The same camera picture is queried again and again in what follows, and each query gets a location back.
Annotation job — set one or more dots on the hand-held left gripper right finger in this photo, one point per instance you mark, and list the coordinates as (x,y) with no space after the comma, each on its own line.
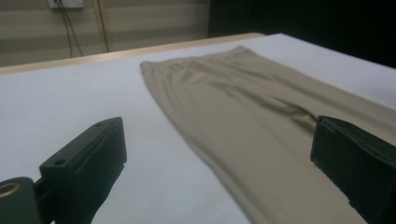
(358,161)

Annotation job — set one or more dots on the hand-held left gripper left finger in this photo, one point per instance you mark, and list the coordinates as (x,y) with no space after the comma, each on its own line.
(84,161)

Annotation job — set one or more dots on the beige pants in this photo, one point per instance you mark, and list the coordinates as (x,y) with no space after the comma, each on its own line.
(249,109)

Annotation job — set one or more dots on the white table cover sheet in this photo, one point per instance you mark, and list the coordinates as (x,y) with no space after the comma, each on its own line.
(93,93)

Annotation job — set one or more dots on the black curtain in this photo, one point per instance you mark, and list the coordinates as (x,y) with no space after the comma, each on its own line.
(311,21)

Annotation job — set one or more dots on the tan vertical wall conduit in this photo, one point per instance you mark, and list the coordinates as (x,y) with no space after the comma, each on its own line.
(102,28)

